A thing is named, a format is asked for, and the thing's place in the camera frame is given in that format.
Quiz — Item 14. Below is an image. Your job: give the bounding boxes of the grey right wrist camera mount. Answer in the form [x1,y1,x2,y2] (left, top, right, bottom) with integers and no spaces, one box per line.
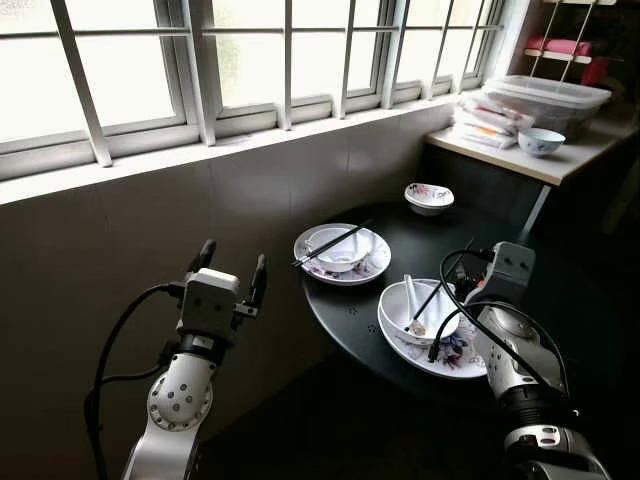
[489,240,537,307]

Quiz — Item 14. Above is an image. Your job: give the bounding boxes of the small floral white bowl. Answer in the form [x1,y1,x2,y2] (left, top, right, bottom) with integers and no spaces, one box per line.
[404,182,455,217]

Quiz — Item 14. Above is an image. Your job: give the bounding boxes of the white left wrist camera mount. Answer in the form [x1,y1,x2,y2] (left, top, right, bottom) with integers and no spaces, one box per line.
[179,267,242,341]

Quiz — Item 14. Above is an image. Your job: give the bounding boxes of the black chopsticks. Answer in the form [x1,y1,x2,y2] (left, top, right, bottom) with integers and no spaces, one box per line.
[291,219,374,269]
[408,240,475,325]

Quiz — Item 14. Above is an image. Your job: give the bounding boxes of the stack of plastic packages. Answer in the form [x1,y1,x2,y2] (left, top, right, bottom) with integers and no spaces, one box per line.
[451,91,537,152]

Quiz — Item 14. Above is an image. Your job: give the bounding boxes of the red bag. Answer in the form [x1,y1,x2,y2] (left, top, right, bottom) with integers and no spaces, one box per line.
[579,55,612,87]

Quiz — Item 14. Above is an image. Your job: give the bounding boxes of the beige side counter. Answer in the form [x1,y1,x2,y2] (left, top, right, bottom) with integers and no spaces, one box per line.
[424,105,640,187]

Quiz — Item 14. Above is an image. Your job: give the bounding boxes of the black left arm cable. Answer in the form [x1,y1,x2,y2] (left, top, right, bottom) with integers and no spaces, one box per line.
[84,283,187,480]

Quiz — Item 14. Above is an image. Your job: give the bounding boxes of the round black table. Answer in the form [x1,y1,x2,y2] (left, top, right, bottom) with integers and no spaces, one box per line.
[302,198,626,401]

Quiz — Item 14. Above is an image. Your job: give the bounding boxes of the white ceramic spoon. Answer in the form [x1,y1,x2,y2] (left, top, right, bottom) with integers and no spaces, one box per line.
[402,274,428,337]

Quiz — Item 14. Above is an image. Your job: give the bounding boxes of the floral white plate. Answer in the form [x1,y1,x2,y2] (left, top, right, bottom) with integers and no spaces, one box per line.
[293,222,393,288]
[376,288,492,380]

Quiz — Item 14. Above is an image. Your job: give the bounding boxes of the pink folded cloth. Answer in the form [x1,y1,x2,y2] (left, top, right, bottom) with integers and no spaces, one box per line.
[526,36,594,59]

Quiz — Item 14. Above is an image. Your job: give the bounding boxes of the white barred window frame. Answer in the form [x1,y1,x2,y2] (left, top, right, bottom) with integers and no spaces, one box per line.
[0,0,513,183]

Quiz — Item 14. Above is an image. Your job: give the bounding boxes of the clear plastic storage container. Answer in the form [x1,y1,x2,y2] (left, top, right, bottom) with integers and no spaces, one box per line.
[479,74,614,138]

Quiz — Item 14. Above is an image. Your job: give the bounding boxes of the white ceramic bowl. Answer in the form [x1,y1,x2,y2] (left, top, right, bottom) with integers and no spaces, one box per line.
[307,227,380,274]
[379,277,462,347]

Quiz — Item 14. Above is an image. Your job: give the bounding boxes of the metal shelf rack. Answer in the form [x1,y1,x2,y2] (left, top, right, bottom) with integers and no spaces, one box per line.
[522,0,640,91]

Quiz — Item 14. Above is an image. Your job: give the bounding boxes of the blue patterned white bowl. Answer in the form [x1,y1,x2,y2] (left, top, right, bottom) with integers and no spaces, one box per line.
[516,127,567,159]

